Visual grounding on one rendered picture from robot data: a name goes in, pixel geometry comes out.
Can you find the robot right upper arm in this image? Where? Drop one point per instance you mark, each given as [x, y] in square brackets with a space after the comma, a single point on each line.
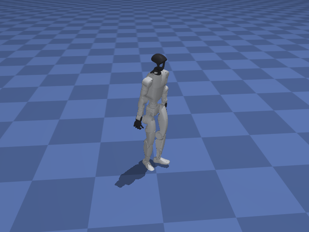
[146, 83]

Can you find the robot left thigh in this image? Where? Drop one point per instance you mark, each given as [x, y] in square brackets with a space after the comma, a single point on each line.
[162, 121]

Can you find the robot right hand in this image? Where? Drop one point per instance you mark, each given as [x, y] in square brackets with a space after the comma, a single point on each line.
[137, 124]

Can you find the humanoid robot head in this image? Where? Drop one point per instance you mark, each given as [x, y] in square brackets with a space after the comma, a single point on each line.
[158, 59]

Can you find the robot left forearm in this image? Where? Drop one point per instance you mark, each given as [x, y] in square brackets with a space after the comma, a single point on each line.
[164, 98]

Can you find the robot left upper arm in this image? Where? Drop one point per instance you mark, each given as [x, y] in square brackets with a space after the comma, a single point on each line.
[166, 87]

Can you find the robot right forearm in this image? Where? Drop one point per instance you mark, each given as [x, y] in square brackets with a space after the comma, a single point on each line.
[141, 107]

